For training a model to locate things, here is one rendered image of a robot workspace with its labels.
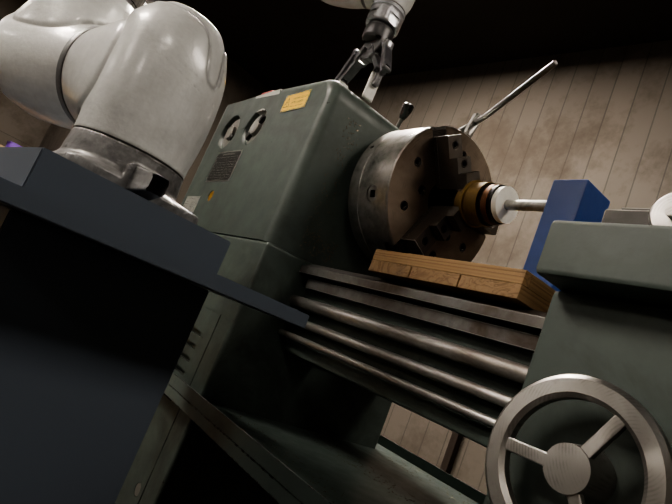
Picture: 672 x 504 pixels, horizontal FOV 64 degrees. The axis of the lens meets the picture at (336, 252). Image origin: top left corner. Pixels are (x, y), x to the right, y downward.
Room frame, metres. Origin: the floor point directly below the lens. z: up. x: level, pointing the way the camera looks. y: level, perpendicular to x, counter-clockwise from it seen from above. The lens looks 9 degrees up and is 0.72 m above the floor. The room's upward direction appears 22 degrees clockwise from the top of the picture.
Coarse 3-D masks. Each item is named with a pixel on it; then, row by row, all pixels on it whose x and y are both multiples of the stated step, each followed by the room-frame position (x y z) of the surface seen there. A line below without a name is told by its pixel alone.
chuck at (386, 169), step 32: (416, 128) 1.06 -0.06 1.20; (448, 128) 1.04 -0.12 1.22; (384, 160) 1.01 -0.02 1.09; (416, 160) 1.02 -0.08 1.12; (480, 160) 1.10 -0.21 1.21; (384, 192) 0.99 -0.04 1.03; (416, 192) 1.03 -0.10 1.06; (448, 192) 1.11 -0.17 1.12; (384, 224) 1.01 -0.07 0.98; (448, 256) 1.11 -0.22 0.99
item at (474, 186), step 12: (480, 180) 0.99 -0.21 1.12; (468, 192) 0.97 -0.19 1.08; (480, 192) 0.96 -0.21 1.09; (492, 192) 0.93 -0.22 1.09; (456, 204) 1.01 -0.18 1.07; (468, 204) 0.97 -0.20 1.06; (480, 204) 0.95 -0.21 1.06; (468, 216) 0.98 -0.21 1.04; (480, 216) 0.97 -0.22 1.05; (492, 216) 0.95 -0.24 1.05
